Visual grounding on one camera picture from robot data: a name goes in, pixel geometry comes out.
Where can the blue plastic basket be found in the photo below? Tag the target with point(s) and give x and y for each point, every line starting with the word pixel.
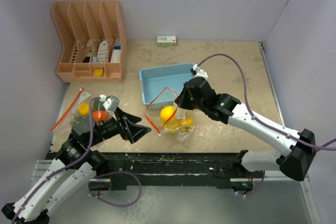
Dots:
pixel 159 84

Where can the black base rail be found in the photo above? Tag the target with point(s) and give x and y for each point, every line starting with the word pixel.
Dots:
pixel 220 170

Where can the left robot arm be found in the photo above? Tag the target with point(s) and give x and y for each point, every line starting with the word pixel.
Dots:
pixel 74 165

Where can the small white green box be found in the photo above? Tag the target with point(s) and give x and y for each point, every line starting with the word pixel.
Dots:
pixel 164 41

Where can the small yellow pear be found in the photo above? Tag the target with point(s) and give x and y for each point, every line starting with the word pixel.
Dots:
pixel 187 124

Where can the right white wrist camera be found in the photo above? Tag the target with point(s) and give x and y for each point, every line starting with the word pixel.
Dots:
pixel 198 72

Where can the orange plastic file organizer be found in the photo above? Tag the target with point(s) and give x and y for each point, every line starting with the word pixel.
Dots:
pixel 94 40

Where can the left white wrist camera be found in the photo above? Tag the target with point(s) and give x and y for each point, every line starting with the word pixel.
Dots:
pixel 109 103

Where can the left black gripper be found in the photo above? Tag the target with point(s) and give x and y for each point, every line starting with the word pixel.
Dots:
pixel 132 132

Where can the black white packet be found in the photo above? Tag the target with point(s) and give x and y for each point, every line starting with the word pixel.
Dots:
pixel 88 52

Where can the yellow block in organizer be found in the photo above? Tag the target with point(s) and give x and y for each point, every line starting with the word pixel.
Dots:
pixel 98 72

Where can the yellow bell pepper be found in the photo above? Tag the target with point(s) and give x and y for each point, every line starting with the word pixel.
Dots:
pixel 172 127

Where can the small orange pumpkin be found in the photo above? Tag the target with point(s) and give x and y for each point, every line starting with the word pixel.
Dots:
pixel 100 116

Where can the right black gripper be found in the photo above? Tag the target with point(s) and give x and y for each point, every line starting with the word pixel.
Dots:
pixel 181 100

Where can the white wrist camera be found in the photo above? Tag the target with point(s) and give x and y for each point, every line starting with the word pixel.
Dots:
pixel 109 103
pixel 198 72

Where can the clear zip bag orange zipper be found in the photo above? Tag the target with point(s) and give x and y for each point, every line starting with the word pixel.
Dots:
pixel 70 117

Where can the pale yellow pear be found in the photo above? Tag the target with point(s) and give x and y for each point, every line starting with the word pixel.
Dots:
pixel 83 109

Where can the green orange fruit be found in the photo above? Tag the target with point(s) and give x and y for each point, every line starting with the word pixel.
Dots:
pixel 97 106

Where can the white striped packet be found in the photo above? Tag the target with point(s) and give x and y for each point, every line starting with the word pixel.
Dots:
pixel 102 51

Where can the white blue packet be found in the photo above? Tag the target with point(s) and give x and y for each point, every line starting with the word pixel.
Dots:
pixel 116 52

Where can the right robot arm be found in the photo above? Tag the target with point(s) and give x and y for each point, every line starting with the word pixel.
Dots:
pixel 293 152

